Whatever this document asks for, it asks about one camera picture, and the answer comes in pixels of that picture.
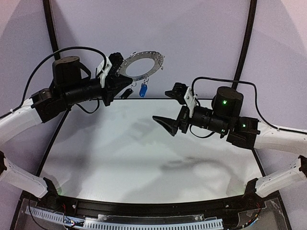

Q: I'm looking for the black key tag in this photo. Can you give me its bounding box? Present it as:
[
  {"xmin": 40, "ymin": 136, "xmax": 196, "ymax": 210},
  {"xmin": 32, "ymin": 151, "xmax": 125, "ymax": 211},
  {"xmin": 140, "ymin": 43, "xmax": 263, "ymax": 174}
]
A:
[{"xmin": 120, "ymin": 88, "xmax": 134, "ymax": 99}]

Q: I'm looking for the blue key tag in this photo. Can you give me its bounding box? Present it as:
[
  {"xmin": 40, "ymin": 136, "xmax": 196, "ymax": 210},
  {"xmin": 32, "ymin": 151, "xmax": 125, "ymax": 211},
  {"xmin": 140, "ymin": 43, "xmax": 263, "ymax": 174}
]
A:
[{"xmin": 139, "ymin": 83, "xmax": 148, "ymax": 98}]

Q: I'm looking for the perforated metal key ring disc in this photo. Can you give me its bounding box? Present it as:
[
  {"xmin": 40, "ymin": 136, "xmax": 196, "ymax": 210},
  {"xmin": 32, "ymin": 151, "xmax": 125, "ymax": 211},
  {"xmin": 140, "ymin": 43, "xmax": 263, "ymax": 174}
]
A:
[{"xmin": 118, "ymin": 51, "xmax": 165, "ymax": 81}]

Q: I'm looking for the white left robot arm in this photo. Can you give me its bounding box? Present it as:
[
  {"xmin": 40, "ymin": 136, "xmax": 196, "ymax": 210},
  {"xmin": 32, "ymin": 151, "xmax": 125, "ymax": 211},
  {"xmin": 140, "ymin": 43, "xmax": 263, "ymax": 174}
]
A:
[{"xmin": 0, "ymin": 53, "xmax": 132, "ymax": 144}]

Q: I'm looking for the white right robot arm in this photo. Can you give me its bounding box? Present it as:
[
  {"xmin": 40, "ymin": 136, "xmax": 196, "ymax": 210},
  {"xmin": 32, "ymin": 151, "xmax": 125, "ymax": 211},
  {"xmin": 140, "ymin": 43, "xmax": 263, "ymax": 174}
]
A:
[{"xmin": 153, "ymin": 83, "xmax": 307, "ymax": 198}]

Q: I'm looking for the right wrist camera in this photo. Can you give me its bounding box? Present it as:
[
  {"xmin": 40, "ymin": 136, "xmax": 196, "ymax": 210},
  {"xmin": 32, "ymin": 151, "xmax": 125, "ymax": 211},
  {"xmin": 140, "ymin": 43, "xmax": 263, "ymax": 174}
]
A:
[{"xmin": 172, "ymin": 82, "xmax": 197, "ymax": 118}]

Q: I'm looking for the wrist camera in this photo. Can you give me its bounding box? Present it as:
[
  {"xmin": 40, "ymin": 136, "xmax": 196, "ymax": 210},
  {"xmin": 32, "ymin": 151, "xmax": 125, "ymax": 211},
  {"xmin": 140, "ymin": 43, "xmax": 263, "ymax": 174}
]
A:
[
  {"xmin": 172, "ymin": 82, "xmax": 197, "ymax": 118},
  {"xmin": 95, "ymin": 52, "xmax": 124, "ymax": 88}
]

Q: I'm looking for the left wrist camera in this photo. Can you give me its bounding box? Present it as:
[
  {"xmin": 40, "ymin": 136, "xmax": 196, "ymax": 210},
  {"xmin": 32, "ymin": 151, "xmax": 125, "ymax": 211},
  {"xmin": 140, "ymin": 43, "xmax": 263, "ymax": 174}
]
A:
[{"xmin": 95, "ymin": 52, "xmax": 124, "ymax": 88}]

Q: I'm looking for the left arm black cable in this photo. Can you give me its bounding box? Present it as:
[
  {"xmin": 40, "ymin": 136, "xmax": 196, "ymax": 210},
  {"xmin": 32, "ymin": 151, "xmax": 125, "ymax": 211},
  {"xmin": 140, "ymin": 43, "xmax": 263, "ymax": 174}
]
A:
[{"xmin": 20, "ymin": 46, "xmax": 107, "ymax": 113}]

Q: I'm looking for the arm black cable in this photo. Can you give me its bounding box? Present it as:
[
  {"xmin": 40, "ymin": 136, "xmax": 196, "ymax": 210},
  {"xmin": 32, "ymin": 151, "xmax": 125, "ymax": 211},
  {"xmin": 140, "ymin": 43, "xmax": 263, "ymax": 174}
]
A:
[
  {"xmin": 20, "ymin": 46, "xmax": 107, "ymax": 113},
  {"xmin": 189, "ymin": 76, "xmax": 307, "ymax": 138}
]

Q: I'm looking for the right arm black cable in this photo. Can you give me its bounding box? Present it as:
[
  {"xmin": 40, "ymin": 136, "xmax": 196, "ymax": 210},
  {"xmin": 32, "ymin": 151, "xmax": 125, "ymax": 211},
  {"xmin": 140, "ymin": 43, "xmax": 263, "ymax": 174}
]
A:
[{"xmin": 189, "ymin": 76, "xmax": 307, "ymax": 138}]

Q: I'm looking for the left black frame post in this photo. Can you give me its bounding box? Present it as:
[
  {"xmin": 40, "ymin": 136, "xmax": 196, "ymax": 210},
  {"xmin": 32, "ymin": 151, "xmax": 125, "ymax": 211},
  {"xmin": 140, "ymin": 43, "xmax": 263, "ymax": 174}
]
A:
[{"xmin": 42, "ymin": 0, "xmax": 59, "ymax": 52}]

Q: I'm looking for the black frame post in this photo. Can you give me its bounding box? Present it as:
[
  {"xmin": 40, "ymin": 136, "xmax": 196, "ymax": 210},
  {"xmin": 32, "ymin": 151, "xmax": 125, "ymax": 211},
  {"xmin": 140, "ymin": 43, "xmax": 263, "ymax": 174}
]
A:
[
  {"xmin": 234, "ymin": 0, "xmax": 258, "ymax": 81},
  {"xmin": 42, "ymin": 0, "xmax": 59, "ymax": 52}
]

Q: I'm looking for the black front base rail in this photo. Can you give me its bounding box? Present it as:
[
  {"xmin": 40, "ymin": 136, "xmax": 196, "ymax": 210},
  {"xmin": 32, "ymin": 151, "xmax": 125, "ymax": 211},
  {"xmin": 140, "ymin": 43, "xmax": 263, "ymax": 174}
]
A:
[{"xmin": 21, "ymin": 192, "xmax": 287, "ymax": 226}]

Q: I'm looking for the right black frame post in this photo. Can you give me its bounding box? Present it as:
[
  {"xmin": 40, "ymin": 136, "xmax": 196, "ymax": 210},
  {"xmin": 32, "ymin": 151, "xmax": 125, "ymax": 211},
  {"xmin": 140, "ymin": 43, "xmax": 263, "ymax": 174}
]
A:
[{"xmin": 234, "ymin": 0, "xmax": 258, "ymax": 81}]

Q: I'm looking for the white slotted cable duct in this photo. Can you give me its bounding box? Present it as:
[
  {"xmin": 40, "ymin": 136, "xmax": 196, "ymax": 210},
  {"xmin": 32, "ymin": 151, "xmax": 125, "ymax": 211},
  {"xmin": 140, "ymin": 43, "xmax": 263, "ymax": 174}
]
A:
[{"xmin": 24, "ymin": 207, "xmax": 224, "ymax": 230}]

